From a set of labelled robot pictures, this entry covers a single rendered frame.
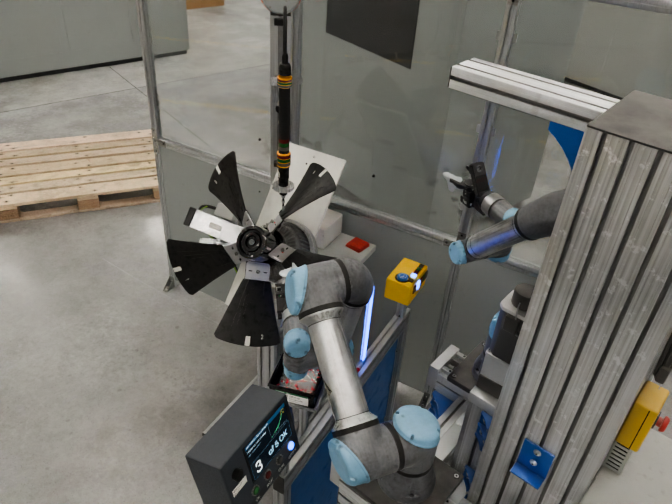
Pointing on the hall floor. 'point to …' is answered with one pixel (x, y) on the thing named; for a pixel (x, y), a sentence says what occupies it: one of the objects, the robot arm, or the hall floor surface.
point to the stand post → (267, 361)
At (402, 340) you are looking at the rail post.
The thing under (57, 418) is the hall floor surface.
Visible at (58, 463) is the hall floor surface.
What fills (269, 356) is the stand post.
